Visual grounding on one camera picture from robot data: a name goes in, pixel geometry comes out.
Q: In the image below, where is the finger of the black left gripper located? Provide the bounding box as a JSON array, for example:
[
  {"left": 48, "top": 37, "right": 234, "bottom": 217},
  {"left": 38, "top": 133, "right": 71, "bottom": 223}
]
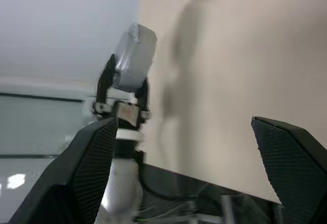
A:
[
  {"left": 96, "top": 54, "right": 117, "bottom": 105},
  {"left": 136, "top": 77, "right": 152, "bottom": 119}
]

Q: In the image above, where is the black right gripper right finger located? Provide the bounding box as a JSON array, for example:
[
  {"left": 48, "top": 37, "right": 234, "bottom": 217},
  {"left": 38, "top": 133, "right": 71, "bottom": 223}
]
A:
[{"left": 250, "top": 116, "right": 327, "bottom": 224}]

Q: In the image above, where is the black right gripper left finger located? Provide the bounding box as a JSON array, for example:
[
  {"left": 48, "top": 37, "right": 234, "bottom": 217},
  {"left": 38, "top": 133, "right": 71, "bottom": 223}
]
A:
[{"left": 7, "top": 118, "right": 120, "bottom": 224}]

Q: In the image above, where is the silver round motor lid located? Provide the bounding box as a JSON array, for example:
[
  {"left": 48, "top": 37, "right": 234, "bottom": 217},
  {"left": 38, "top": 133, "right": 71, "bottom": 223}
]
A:
[{"left": 125, "top": 28, "right": 158, "bottom": 92}]

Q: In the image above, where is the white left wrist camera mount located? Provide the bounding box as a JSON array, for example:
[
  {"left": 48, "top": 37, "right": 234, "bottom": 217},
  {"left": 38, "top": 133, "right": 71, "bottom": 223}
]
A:
[{"left": 114, "top": 128, "right": 146, "bottom": 145}]

